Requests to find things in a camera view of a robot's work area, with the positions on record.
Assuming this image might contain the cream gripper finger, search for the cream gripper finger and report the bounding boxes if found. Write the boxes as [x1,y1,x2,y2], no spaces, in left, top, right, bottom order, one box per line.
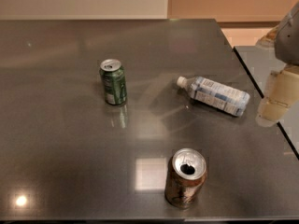
[255,26,278,49]
[256,64,299,127]

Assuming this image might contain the orange soda can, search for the orange soda can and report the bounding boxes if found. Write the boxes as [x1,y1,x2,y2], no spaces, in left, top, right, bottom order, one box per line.
[164,148,207,209]

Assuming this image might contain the green soda can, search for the green soda can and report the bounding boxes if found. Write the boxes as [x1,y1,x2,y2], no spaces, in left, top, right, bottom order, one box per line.
[99,59,127,105]

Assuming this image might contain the clear plastic water bottle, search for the clear plastic water bottle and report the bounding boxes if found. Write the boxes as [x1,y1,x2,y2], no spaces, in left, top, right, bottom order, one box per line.
[177,77,250,117]

